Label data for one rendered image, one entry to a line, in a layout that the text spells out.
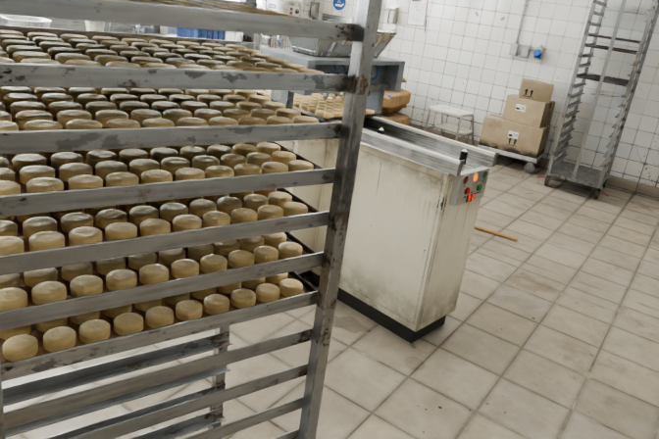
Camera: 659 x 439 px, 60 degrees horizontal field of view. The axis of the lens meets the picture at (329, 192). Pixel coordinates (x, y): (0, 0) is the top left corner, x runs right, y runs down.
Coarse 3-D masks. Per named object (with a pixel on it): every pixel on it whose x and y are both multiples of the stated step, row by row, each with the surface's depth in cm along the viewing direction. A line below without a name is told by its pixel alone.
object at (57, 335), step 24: (216, 288) 117; (240, 288) 117; (264, 288) 118; (288, 288) 120; (96, 312) 103; (120, 312) 105; (144, 312) 108; (168, 312) 106; (192, 312) 107; (216, 312) 110; (0, 336) 95; (24, 336) 94; (48, 336) 94; (72, 336) 95; (96, 336) 97
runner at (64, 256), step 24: (312, 216) 111; (120, 240) 90; (144, 240) 92; (168, 240) 95; (192, 240) 97; (216, 240) 100; (0, 264) 81; (24, 264) 83; (48, 264) 85; (72, 264) 87
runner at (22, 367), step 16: (272, 304) 113; (288, 304) 116; (304, 304) 118; (192, 320) 103; (208, 320) 105; (224, 320) 107; (240, 320) 110; (128, 336) 97; (144, 336) 99; (160, 336) 100; (176, 336) 102; (64, 352) 91; (80, 352) 93; (96, 352) 94; (112, 352) 96; (16, 368) 87; (32, 368) 89; (48, 368) 90
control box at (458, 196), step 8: (480, 168) 249; (488, 168) 251; (456, 176) 236; (464, 176) 236; (472, 176) 241; (480, 176) 247; (456, 184) 237; (464, 184) 239; (472, 184) 244; (456, 192) 237; (464, 192) 241; (472, 192) 246; (480, 192) 252; (456, 200) 238; (464, 200) 243; (472, 200) 248
